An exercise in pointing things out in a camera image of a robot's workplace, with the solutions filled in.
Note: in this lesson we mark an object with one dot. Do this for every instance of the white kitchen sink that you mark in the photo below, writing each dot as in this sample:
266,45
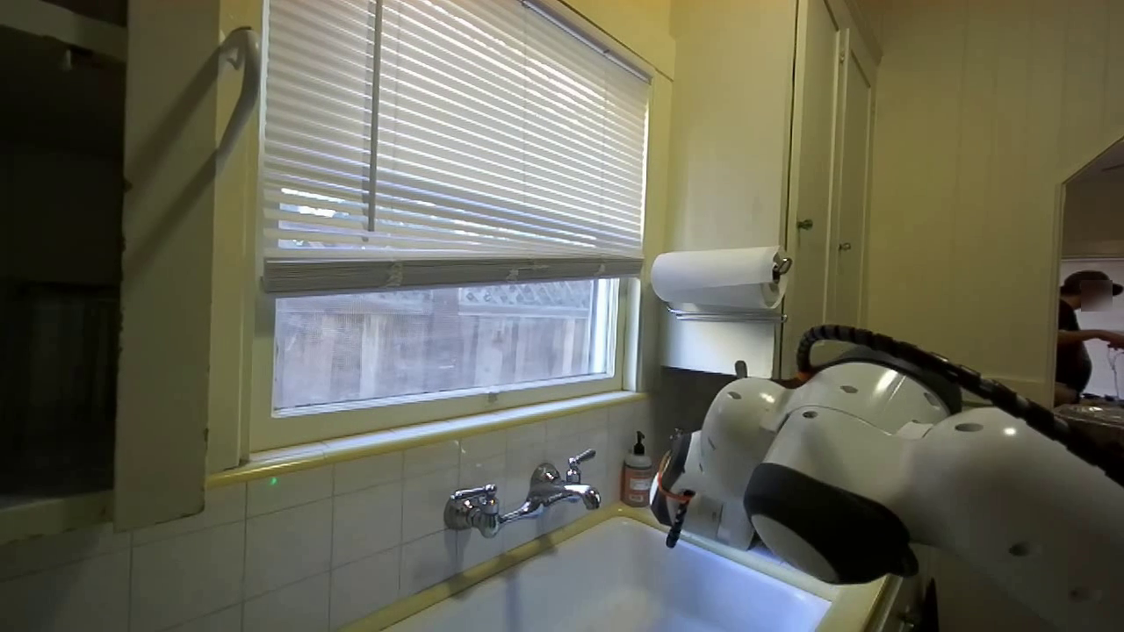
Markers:
635,584

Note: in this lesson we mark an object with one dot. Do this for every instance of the chrome wall faucet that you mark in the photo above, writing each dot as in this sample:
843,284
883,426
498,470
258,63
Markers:
544,481

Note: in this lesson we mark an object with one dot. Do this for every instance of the window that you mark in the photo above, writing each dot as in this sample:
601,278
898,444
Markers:
444,344

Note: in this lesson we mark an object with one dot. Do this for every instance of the white window blind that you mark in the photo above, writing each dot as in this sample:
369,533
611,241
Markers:
468,141

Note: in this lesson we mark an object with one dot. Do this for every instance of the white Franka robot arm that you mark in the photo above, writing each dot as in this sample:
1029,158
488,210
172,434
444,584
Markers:
995,494

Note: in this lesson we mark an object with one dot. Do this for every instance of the soap pump bottle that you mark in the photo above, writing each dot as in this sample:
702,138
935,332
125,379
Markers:
636,478

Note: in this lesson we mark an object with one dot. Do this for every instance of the person in dark shirt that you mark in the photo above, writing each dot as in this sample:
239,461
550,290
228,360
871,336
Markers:
1076,338

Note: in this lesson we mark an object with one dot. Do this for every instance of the tall cream cupboard door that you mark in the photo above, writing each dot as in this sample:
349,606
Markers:
843,176

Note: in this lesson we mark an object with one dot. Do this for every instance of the white paper towel roll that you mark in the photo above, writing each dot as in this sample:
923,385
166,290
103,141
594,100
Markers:
713,278

